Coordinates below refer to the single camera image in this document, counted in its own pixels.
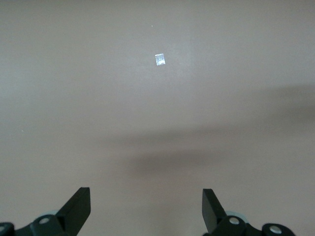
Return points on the small clear tape piece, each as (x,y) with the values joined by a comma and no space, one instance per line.
(160,59)

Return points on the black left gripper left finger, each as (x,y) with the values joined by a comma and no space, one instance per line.
(76,211)

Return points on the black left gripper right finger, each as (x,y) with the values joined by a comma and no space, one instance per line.
(212,211)

